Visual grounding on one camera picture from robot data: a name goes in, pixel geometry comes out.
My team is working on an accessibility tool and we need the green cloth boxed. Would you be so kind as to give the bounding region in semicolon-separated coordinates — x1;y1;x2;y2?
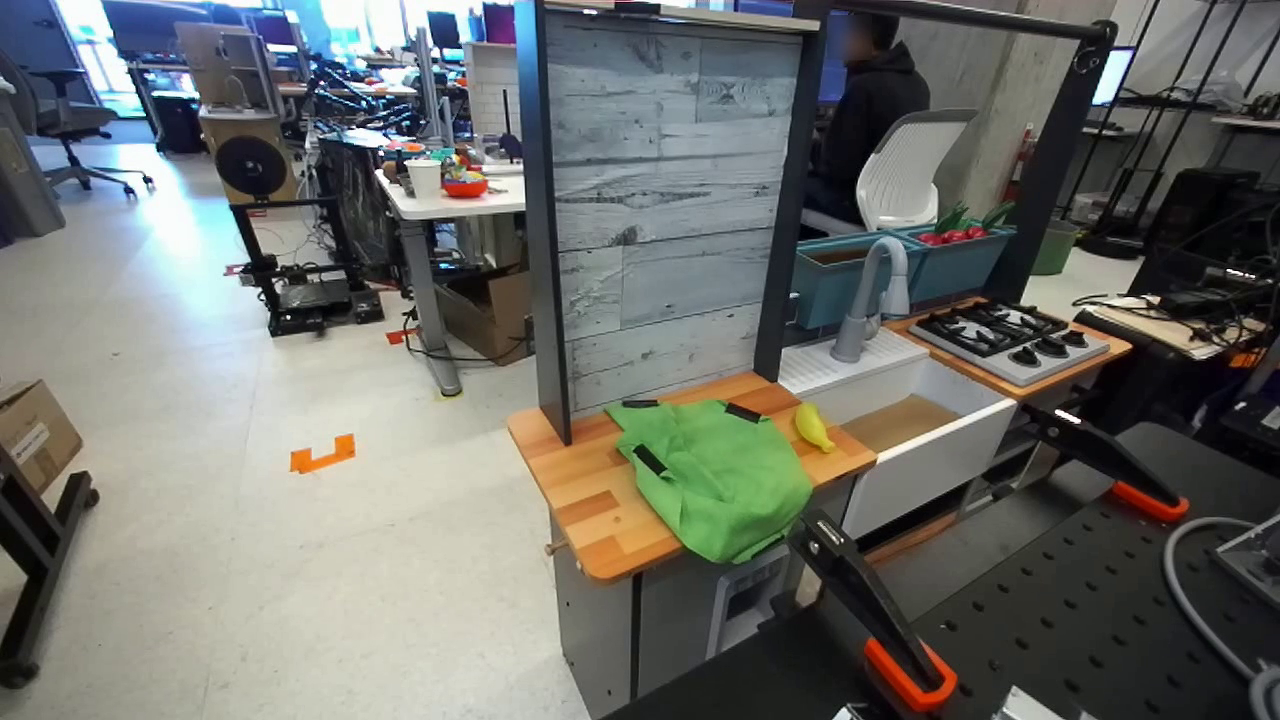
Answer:
605;396;822;568

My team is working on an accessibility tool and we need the brown cardboard box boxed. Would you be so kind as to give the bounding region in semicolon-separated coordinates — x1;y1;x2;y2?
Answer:
438;263;537;368
0;377;88;497

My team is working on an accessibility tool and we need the yellow toy banana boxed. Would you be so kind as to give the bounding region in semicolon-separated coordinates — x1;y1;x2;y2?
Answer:
791;402;842;458

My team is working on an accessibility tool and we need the red bowl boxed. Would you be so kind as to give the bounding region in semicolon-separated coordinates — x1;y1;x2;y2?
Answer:
440;169;493;205

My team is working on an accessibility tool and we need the white desk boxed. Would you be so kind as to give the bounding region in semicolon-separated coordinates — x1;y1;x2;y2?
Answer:
371;155;533;402

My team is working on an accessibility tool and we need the grey faucet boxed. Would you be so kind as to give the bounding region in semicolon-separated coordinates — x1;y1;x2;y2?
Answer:
828;232;915;368

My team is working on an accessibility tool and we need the white sink basin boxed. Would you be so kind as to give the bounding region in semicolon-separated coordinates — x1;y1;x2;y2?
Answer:
775;330;1021;545

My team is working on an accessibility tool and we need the white plastic chair back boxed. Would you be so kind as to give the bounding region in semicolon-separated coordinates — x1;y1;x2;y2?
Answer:
854;110;976;237

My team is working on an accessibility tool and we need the teal storage bin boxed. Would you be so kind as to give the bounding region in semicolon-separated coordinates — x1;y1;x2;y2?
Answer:
791;224;1015;336

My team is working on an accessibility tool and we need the person in black hoodie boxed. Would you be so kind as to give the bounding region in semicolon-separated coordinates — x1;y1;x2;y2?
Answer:
812;9;938;229

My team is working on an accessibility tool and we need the black clamp orange tip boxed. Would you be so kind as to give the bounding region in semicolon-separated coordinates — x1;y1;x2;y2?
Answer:
787;516;964;720
1015;402;1198;529

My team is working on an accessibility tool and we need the toy stove cooktop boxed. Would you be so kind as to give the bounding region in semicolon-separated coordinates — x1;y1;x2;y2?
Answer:
912;298;1113;393

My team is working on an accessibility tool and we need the beige cabinet with black spool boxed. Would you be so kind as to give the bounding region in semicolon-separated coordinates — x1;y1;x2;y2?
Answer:
177;21;307;207

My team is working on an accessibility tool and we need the black perforated board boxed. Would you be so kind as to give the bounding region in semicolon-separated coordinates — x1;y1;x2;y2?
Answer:
605;419;1280;720

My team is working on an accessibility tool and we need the cluttered wooden workbench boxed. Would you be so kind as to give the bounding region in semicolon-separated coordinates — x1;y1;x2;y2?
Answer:
1074;284;1273;368

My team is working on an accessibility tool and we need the black shelf rack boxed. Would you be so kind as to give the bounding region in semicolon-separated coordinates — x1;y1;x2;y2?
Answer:
1077;0;1280;263

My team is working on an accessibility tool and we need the black stand leg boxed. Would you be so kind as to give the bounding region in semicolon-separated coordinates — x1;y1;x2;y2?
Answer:
0;443;105;691

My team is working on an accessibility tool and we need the dark office chair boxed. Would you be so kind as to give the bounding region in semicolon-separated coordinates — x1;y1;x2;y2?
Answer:
0;56;158;199

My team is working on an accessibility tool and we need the black metal frame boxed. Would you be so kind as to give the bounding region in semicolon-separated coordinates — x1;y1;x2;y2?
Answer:
515;0;1119;450

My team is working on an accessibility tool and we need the grey wood wall panel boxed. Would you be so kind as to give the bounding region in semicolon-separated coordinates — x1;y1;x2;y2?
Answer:
543;14;812;418

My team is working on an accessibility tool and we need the black 3D printer frame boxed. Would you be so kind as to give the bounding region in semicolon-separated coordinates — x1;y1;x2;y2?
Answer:
229;198;387;340

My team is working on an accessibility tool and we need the white cable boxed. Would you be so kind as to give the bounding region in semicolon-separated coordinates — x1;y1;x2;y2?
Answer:
1161;511;1280;720

